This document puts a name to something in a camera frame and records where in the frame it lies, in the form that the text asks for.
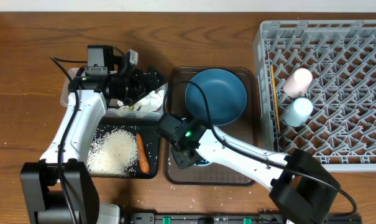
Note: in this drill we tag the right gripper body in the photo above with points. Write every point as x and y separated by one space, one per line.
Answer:
181 162

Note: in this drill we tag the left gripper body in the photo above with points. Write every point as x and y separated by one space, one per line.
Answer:
126 86

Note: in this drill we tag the white tissue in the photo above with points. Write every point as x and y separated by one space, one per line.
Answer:
152 102

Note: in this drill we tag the light blue bowl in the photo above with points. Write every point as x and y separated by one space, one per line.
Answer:
203 163

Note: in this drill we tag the orange carrot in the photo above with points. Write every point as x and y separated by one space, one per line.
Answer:
143 161

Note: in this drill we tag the white rice pile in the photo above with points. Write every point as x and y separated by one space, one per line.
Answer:
113 154

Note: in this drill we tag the wooden chopstick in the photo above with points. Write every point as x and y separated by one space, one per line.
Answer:
275 98

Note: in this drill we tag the light blue cup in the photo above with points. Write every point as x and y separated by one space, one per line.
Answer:
298 112

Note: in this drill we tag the pink cup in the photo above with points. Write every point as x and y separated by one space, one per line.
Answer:
298 82

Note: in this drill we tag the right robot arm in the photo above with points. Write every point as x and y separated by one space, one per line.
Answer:
301 188

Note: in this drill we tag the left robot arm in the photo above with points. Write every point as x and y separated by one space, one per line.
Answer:
58 187

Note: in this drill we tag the grey dishwasher rack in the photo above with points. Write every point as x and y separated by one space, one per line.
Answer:
341 55

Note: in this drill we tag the clear plastic bin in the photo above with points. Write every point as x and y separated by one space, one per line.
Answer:
92 106

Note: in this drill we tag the dark blue plate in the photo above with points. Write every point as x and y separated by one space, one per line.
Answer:
224 91

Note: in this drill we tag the brown serving tray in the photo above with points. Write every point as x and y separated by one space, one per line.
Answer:
245 128

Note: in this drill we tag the black tray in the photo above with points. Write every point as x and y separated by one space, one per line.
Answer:
149 134

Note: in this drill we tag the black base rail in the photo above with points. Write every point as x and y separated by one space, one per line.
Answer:
151 218

